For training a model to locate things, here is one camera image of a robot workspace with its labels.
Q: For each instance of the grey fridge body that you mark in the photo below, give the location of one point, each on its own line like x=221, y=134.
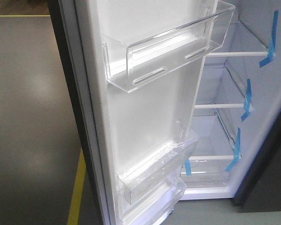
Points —
x=238, y=109

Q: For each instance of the clear crisper drawer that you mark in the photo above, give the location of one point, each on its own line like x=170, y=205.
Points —
x=203, y=169

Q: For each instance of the clear lower door bin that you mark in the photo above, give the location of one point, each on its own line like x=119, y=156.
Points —
x=156, y=204

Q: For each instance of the clear door bin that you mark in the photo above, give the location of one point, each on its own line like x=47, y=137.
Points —
x=156, y=204
x=144, y=40
x=138, y=181

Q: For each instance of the fridge door white interior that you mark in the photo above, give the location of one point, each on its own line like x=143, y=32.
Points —
x=117, y=129

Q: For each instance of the clear upper door bin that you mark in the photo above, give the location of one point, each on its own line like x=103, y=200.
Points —
x=144, y=40

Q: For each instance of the clear middle door bin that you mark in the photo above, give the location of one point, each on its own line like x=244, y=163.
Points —
x=138, y=181

